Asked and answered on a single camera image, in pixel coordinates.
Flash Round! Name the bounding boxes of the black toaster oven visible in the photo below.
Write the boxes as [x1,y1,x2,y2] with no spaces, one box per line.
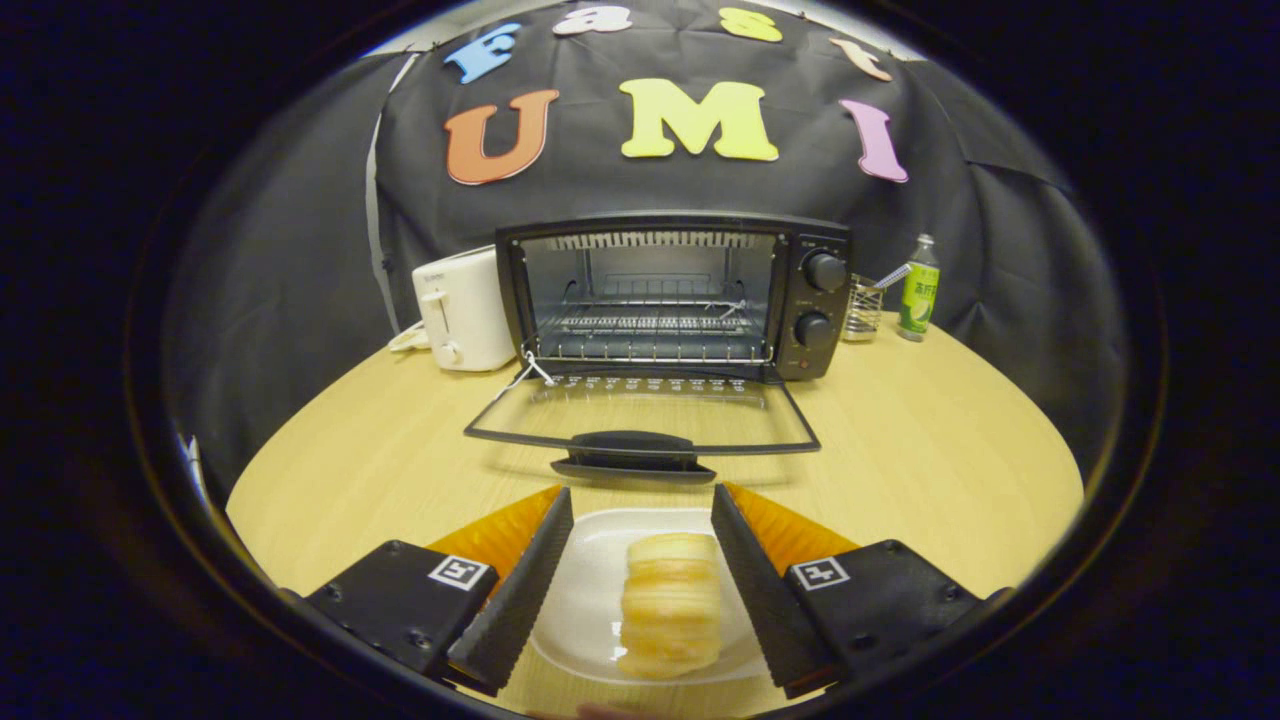
[463,212,853,486]

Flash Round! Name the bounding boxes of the wire mesh utensil holder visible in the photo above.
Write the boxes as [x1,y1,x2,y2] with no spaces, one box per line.
[843,275,886,344]

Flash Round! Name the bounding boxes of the white toaster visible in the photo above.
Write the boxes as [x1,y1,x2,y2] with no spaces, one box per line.
[412,246,518,373]

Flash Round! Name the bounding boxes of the yellow ridged pastry roll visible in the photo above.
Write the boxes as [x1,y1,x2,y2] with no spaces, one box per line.
[615,533,723,681]

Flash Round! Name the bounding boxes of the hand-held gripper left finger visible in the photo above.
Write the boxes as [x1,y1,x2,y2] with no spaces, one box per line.
[285,486,576,698]

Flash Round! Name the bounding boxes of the green drink bottle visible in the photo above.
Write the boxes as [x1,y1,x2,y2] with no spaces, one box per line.
[897,235,941,343]

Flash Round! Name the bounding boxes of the white square plate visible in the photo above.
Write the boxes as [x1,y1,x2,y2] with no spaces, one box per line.
[530,508,776,687]

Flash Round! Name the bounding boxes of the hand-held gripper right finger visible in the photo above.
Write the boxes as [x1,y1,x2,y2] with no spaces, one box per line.
[710,482,1006,699]

